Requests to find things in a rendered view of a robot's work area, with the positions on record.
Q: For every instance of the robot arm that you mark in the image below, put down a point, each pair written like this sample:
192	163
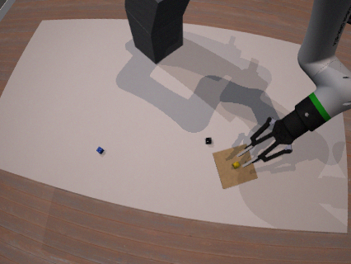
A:
317	59

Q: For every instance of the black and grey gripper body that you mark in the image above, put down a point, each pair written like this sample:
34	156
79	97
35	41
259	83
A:
293	129

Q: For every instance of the yellow die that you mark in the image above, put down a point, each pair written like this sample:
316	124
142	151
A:
236	165

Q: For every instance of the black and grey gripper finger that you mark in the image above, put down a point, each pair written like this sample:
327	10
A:
287	149
254	142

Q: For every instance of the tan square mat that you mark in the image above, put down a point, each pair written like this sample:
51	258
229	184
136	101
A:
230	176

